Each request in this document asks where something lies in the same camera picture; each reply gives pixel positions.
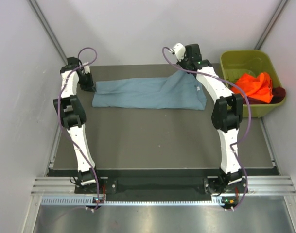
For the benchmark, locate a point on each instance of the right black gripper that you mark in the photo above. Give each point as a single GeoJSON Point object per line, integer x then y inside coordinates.
{"type": "Point", "coordinates": [181, 63]}

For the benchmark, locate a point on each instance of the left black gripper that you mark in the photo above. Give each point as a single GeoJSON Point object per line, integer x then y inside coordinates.
{"type": "Point", "coordinates": [90, 86]}

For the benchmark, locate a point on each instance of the light blue t-shirt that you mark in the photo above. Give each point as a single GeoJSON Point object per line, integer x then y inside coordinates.
{"type": "Point", "coordinates": [178, 91]}

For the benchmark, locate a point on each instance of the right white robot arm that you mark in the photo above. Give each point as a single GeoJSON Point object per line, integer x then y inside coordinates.
{"type": "Point", "coordinates": [226, 116]}

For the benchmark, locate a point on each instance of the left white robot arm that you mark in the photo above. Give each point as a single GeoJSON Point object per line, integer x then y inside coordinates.
{"type": "Point", "coordinates": [73, 117]}

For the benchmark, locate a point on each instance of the olive green plastic bin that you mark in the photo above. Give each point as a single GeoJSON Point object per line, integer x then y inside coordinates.
{"type": "Point", "coordinates": [253, 74]}

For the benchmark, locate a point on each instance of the orange t-shirt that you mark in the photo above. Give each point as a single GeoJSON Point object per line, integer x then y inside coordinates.
{"type": "Point", "coordinates": [251, 85]}

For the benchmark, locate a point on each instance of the dark red t-shirt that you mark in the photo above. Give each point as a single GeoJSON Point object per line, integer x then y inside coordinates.
{"type": "Point", "coordinates": [272, 96]}

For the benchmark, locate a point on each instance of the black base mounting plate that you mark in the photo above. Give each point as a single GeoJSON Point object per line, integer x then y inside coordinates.
{"type": "Point", "coordinates": [130, 195]}

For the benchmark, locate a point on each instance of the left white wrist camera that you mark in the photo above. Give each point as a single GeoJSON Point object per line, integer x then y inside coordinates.
{"type": "Point", "coordinates": [86, 69]}

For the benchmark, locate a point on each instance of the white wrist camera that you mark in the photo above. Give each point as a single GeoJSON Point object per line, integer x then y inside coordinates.
{"type": "Point", "coordinates": [86, 69]}
{"type": "Point", "coordinates": [179, 51]}

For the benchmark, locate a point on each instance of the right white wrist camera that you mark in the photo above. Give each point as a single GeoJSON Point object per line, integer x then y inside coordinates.
{"type": "Point", "coordinates": [179, 51]}

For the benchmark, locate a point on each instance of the slotted grey cable duct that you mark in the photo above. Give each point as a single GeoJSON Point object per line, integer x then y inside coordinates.
{"type": "Point", "coordinates": [92, 201]}

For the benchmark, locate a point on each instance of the aluminium frame rail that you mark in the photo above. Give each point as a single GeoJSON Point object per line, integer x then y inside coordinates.
{"type": "Point", "coordinates": [259, 185]}

